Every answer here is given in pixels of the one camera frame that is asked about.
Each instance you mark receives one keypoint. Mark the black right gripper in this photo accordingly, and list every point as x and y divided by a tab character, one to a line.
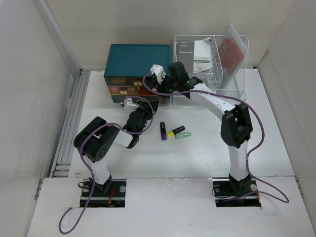
160	87

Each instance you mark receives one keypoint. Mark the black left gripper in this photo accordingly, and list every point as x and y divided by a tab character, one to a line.
147	108

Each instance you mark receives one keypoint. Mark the black purple highlighter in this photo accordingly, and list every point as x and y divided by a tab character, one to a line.
163	131

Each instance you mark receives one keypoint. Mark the grey setup guide booklet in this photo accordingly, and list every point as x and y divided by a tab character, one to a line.
195	55

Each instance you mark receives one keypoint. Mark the black yellow highlighter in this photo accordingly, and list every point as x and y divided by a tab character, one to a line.
175	131

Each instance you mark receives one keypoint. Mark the mint green highlighter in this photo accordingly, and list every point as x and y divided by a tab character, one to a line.
183	135

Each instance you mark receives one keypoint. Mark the clear zip pouch red card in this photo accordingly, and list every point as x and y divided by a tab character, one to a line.
233	53

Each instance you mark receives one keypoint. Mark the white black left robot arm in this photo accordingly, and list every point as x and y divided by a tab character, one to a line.
95	140

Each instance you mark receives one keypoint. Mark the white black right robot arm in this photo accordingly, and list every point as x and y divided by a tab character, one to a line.
236	125

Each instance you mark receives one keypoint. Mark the teal drawer organizer box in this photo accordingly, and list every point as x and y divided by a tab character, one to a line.
128	63

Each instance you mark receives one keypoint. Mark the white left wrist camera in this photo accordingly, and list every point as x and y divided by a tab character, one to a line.
129	105

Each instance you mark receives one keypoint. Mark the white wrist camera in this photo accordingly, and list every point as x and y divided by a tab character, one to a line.
159	72
129	105

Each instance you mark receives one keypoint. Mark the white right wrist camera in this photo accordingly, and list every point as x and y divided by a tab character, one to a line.
159	72

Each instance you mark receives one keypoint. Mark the white wire file rack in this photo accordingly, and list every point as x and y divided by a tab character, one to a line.
213	80

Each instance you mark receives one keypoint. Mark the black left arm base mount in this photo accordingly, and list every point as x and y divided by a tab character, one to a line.
109	195

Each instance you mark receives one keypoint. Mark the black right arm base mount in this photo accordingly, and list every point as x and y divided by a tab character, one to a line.
231	193

